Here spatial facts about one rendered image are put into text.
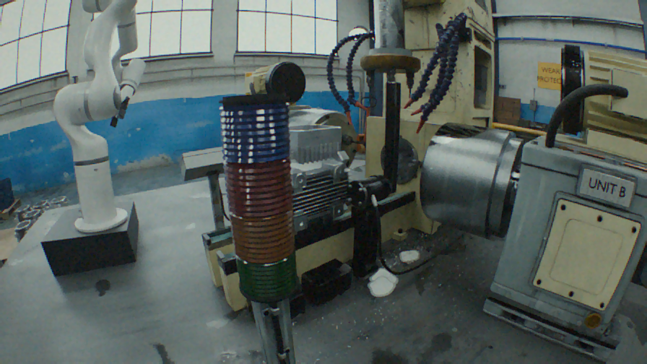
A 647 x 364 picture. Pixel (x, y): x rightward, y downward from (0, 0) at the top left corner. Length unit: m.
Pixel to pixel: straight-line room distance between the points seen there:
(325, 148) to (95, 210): 0.67
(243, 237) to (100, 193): 0.69
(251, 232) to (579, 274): 0.52
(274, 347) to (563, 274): 0.48
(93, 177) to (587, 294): 1.16
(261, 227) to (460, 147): 0.46
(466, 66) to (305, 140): 0.58
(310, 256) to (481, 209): 0.38
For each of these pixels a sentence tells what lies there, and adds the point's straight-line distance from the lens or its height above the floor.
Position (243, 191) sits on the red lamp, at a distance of 0.23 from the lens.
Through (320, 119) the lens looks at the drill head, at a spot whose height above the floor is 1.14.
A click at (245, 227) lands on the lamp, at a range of 0.24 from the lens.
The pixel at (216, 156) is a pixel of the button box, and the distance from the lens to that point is 0.79.
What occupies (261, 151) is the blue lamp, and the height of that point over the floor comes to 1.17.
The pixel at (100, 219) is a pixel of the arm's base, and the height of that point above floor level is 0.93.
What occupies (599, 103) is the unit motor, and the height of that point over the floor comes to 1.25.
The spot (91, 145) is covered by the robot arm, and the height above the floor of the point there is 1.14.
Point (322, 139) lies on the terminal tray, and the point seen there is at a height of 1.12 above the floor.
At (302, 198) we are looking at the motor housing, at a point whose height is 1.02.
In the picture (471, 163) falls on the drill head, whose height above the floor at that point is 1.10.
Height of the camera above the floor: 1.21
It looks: 17 degrees down
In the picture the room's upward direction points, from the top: straight up
